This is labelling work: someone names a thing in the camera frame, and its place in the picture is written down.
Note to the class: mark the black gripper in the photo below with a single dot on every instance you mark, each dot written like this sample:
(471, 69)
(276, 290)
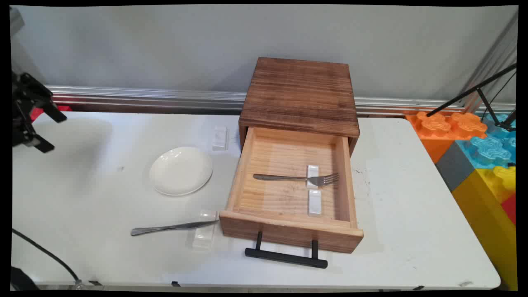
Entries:
(24, 99)

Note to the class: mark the steel table knife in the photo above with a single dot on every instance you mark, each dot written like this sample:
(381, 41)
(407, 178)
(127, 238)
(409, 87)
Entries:
(173, 226)

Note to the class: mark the large red foam block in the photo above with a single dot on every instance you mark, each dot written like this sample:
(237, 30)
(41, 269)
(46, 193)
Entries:
(39, 112)

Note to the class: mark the round white plate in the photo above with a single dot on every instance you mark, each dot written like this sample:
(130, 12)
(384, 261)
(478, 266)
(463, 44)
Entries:
(180, 171)

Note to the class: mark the white ceramic cutlery rest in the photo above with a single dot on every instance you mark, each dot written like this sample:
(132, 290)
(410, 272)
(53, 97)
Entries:
(220, 138)
(314, 204)
(203, 237)
(312, 169)

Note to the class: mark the steel fork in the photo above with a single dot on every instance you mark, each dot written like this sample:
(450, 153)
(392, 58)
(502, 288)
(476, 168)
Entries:
(280, 177)

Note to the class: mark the dark wooden drawer cabinet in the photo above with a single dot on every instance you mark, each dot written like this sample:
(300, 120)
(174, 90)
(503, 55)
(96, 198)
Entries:
(301, 90)

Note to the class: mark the orange foam block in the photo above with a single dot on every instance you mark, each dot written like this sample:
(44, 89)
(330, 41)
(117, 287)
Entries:
(441, 128)

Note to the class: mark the grey foam block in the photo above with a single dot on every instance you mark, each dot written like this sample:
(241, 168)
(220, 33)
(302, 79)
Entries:
(456, 167)

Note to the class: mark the black tripod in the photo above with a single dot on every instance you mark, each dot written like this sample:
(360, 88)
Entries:
(482, 93)

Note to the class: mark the blue foam block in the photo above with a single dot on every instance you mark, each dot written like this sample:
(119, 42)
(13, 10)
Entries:
(491, 150)

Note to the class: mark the small red foam block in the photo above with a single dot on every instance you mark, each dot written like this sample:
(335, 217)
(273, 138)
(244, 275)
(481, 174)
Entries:
(510, 208)

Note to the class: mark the aluminium rail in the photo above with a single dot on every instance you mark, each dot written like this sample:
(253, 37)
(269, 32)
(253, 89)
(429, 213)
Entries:
(144, 99)

